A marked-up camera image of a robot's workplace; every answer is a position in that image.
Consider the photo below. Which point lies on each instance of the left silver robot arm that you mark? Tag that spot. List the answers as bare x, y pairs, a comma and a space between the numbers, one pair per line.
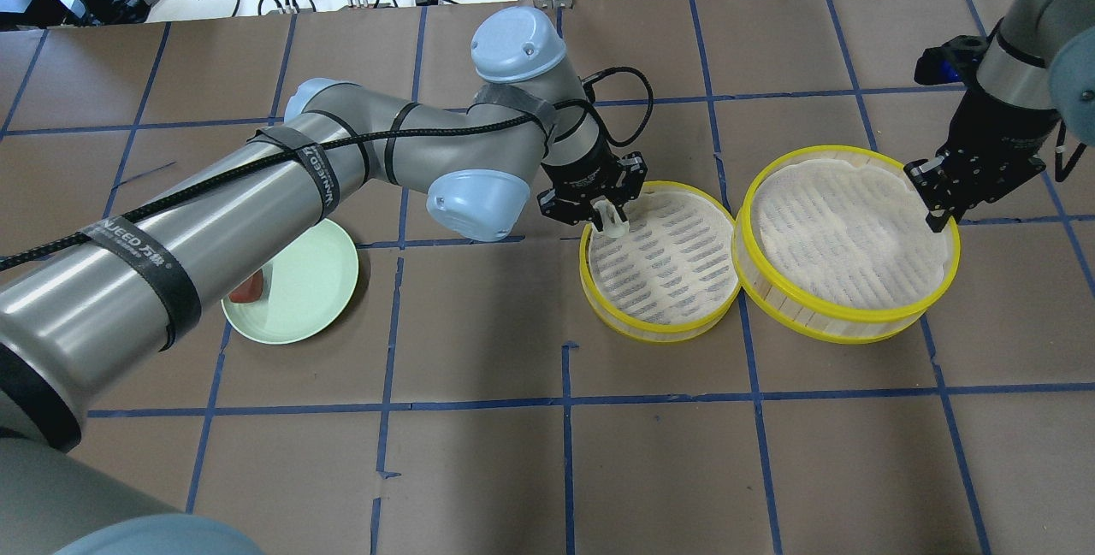
109, 296

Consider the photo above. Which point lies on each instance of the light green plate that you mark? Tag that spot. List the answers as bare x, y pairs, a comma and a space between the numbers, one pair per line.
305, 288

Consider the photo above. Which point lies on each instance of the brown bun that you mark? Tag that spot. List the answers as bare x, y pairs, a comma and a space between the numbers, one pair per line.
249, 291

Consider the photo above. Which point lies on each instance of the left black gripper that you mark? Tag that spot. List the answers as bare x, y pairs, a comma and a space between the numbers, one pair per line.
583, 171

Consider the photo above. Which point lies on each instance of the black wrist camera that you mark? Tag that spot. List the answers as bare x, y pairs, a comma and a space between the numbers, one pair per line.
954, 61

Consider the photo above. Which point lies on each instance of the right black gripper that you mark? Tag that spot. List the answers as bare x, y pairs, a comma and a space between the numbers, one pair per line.
992, 132

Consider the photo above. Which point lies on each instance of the yellow steamer layer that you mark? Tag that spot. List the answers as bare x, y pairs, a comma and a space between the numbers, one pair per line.
832, 241
670, 276

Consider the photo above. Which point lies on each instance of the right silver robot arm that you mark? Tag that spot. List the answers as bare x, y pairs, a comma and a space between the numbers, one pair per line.
1029, 80

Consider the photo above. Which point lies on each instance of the white steamed bun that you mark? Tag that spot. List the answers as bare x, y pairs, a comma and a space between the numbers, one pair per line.
613, 221

